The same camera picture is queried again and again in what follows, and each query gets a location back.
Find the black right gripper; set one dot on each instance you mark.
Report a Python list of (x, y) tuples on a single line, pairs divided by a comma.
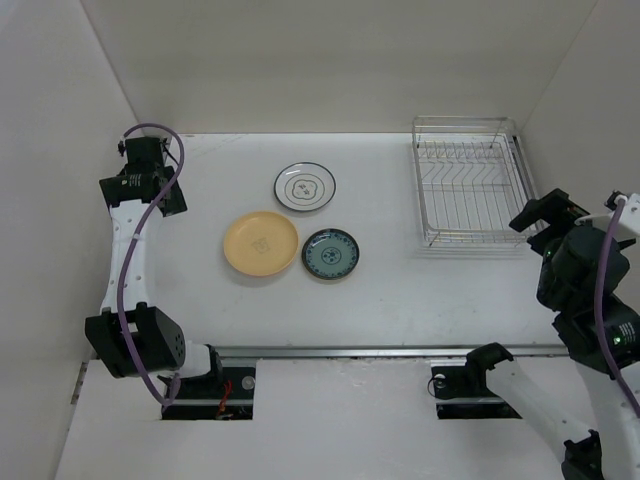
[(554, 206)]

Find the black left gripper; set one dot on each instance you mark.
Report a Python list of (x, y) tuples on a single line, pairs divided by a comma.
[(175, 204)]

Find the metal wire dish rack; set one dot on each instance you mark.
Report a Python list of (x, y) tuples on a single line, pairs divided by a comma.
[(473, 179)]

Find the grey white lined plate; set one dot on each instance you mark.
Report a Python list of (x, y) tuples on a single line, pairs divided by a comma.
[(304, 187)]

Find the dark green patterned plate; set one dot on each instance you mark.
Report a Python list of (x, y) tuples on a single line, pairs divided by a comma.
[(330, 254)]

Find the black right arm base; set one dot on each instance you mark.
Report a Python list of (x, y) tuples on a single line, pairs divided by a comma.
[(458, 398)]

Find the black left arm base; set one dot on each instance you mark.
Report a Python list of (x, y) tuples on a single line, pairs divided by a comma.
[(231, 399)]

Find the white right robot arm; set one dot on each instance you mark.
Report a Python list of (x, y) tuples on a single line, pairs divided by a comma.
[(603, 345)]

